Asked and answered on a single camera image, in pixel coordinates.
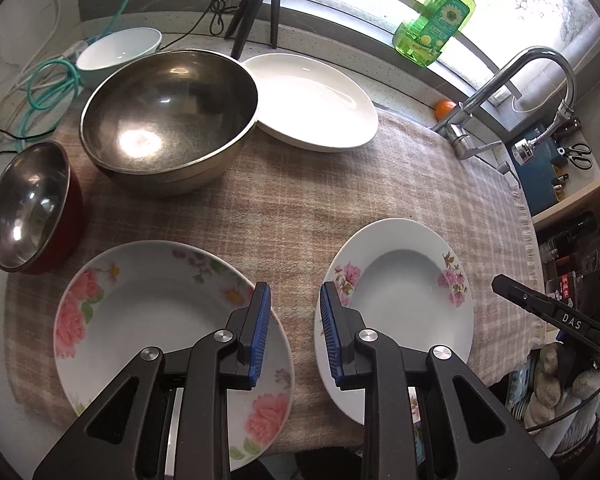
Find blue box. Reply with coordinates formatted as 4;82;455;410
519;127;568;206

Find steel kitchen faucet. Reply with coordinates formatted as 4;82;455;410
430;46;578;161

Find plain white plate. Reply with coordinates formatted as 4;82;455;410
241;53;379;153

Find black knotted cable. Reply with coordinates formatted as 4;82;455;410
182;0;241;48

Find small floral plate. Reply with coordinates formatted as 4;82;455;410
314;217;476;423

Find large steel bowl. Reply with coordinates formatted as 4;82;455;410
79;49;259;197

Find teal cable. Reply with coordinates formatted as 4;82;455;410
25;0;146;136

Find beige plaid cloth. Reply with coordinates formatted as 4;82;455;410
4;105;548;456

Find person's right hand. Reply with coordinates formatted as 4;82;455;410
522;342;600;456

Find steel flexible sprayer hose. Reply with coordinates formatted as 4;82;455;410
512;110;573;163

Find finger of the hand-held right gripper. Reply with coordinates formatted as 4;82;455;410
491;274;561;318

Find dark bottle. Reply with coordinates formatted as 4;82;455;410
537;210;597;261

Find white cable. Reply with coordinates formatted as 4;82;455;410
10;0;88;111

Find light blue ceramic bowl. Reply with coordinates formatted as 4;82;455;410
75;27;163;88

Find green dish soap bottle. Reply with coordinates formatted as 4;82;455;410
392;0;488;67

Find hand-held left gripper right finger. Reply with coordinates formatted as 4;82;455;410
319;281;561;480

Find wooden shelf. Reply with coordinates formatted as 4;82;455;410
530;165;600;226

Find black scissors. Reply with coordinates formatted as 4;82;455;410
562;142;593;169

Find small red steel bowl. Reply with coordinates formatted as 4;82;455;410
0;141;85;275

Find black tripod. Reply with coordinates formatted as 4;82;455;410
224;0;286;58

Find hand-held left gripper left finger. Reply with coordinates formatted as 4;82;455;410
32;281;272;480

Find large floral plate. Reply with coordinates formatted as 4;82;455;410
53;240;295;471

